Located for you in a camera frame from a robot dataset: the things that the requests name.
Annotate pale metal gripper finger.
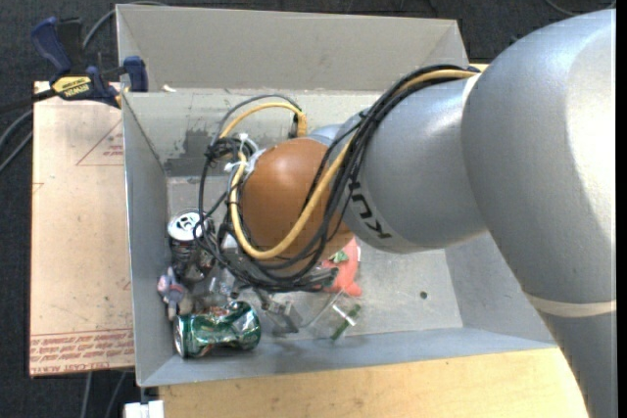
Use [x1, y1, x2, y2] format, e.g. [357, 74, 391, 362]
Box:
[252, 286, 278, 315]
[267, 300, 301, 337]

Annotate red toy fruit green leaves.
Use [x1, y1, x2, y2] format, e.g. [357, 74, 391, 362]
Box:
[319, 239, 364, 300]

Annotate clear glass thing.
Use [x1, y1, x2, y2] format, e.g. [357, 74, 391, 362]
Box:
[196, 275, 241, 309]

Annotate crushed green drink can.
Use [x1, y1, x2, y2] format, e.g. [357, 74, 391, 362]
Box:
[171, 300, 263, 360]

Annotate small purple toy animal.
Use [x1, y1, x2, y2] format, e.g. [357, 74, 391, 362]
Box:
[156, 265, 195, 322]

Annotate silver drink can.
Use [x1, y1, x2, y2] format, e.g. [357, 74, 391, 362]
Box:
[168, 209, 217, 283]

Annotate brown cardboard board red print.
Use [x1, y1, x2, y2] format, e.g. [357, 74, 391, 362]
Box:
[28, 80, 136, 379]

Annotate grey metal bin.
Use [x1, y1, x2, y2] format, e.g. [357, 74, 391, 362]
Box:
[115, 3, 557, 389]

